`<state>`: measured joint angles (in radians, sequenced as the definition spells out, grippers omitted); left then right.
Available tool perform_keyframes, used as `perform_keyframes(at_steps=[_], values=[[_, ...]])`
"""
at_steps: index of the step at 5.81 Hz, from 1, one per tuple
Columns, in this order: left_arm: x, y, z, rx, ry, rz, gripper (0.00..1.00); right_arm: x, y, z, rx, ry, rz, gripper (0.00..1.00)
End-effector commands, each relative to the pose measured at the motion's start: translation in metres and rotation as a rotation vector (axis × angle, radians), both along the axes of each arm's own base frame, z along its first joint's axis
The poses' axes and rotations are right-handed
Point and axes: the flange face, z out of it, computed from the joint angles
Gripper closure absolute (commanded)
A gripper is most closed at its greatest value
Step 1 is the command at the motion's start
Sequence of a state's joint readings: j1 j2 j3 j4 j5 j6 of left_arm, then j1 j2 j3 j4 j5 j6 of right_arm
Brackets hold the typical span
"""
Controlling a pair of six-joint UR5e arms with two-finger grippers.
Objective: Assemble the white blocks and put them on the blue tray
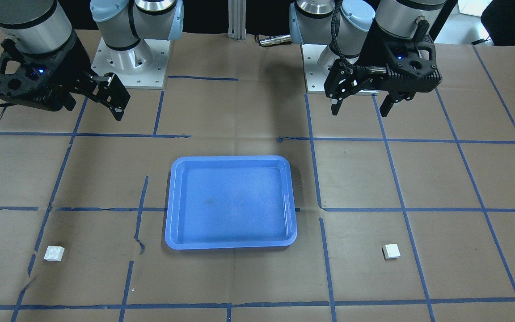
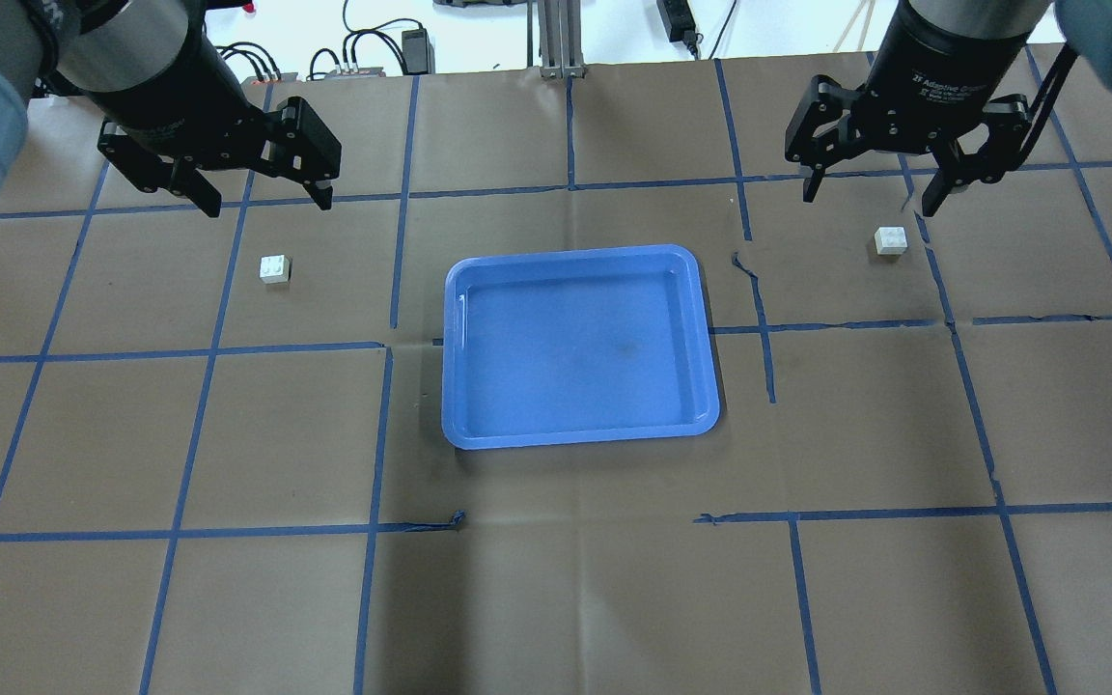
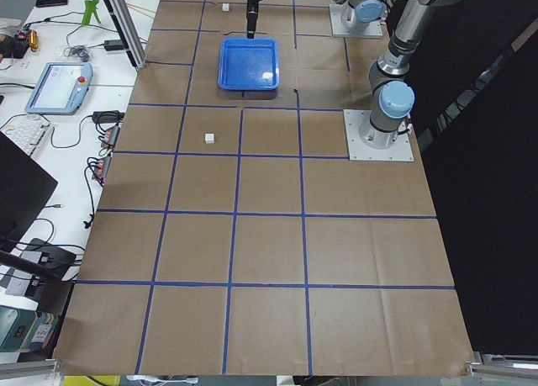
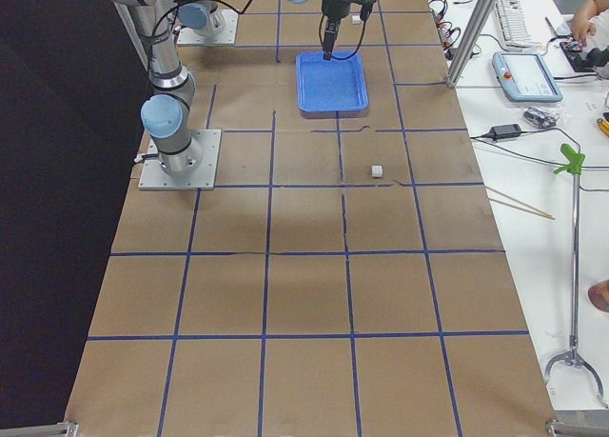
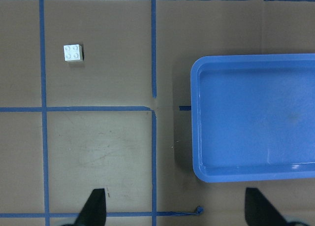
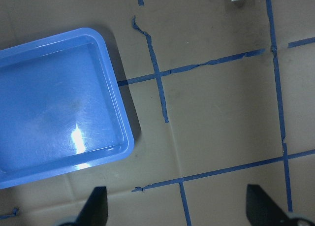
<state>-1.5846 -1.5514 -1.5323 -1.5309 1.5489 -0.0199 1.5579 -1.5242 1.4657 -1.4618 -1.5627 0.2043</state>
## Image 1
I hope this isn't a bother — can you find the grey base plate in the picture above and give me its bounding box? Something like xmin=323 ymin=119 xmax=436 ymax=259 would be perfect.
xmin=92 ymin=39 xmax=173 ymax=90
xmin=300 ymin=44 xmax=380 ymax=95

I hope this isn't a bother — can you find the blue plastic tray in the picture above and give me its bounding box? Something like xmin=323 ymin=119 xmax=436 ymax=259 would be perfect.
xmin=164 ymin=155 xmax=298 ymax=250

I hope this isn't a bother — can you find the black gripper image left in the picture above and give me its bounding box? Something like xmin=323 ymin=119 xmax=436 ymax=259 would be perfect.
xmin=0 ymin=31 xmax=131 ymax=122

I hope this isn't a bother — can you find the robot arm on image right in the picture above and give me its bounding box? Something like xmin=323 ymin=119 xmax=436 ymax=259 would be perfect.
xmin=289 ymin=0 xmax=445 ymax=118

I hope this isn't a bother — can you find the aluminium frame post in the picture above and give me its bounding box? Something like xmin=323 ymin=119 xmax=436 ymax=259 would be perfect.
xmin=227 ymin=0 xmax=247 ymax=42

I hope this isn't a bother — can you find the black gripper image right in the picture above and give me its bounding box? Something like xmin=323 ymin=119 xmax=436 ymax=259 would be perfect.
xmin=324 ymin=20 xmax=442 ymax=118

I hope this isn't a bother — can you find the white block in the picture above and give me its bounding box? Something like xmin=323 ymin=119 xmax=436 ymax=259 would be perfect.
xmin=382 ymin=243 xmax=401 ymax=260
xmin=43 ymin=246 xmax=65 ymax=262

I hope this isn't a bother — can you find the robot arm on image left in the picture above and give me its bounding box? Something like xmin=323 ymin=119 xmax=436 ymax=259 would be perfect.
xmin=0 ymin=0 xmax=184 ymax=121

